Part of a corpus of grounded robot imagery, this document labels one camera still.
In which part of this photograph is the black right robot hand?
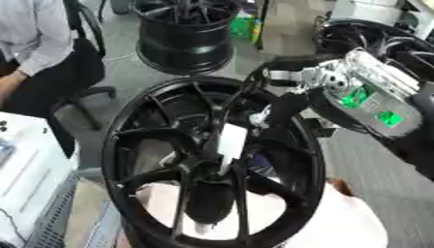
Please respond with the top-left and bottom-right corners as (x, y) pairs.
(240, 55), (348, 131)

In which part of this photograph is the black wheel rim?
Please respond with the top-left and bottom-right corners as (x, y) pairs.
(132, 0), (239, 77)

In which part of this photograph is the large black spoked wheel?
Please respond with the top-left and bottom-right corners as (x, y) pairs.
(100, 75), (329, 248)

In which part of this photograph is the green bag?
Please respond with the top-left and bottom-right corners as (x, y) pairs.
(229, 9), (264, 45)

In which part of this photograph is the black office chair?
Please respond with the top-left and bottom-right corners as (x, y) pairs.
(46, 0), (119, 159)

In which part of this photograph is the person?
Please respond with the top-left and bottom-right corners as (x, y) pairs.
(0, 0), (108, 119)

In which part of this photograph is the white box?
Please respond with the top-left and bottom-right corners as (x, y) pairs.
(0, 110), (81, 248)

